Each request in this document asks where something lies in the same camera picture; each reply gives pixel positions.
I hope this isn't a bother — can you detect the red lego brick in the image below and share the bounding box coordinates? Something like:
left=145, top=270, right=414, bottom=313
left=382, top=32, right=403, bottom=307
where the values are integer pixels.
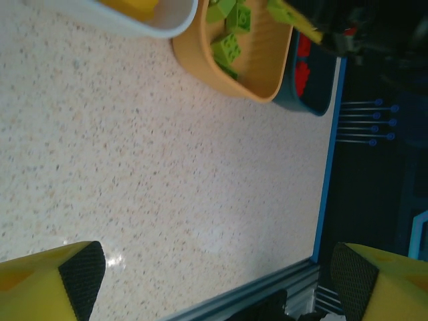
left=294, top=60, right=312, bottom=96
left=297, top=33, right=314, bottom=58

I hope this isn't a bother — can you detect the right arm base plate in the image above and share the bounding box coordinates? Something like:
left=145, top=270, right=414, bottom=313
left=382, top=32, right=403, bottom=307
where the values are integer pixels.
left=230, top=289, right=335, bottom=321

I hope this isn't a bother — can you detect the aluminium front rail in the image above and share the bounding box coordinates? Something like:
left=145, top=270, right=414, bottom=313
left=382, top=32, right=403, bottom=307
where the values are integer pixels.
left=160, top=259, right=322, bottom=321

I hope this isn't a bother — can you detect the long green lego brick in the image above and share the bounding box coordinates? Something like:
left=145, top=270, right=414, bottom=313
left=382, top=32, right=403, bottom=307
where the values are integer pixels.
left=265, top=0, right=295, bottom=26

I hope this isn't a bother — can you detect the white plastic bin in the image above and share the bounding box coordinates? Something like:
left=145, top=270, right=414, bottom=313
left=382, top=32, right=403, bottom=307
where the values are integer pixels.
left=23, top=0, right=200, bottom=39

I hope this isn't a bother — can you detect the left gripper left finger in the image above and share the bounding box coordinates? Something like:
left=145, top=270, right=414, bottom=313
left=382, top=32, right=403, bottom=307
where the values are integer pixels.
left=0, top=240, right=107, bottom=321

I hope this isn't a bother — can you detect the orange lego brick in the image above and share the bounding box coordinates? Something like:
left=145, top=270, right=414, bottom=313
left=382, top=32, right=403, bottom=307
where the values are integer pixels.
left=98, top=0, right=160, bottom=23

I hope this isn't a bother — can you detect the orange plastic bin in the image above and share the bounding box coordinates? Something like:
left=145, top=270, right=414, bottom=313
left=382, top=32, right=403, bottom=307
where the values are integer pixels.
left=172, top=0, right=295, bottom=104

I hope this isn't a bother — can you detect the dark teal plastic bin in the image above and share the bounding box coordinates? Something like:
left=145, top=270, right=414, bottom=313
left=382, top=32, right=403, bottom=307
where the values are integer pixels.
left=272, top=29, right=335, bottom=117

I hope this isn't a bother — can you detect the blue table edge strip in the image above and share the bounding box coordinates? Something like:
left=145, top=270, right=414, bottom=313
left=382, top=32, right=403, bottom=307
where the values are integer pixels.
left=310, top=57, right=347, bottom=267

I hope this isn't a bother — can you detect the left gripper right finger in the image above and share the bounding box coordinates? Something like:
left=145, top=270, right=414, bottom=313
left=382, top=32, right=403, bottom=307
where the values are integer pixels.
left=330, top=242, right=428, bottom=321

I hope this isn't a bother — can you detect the small green lego brick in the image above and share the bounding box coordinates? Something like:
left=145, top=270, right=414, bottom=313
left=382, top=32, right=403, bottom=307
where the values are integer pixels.
left=210, top=32, right=241, bottom=64
left=205, top=0, right=235, bottom=24

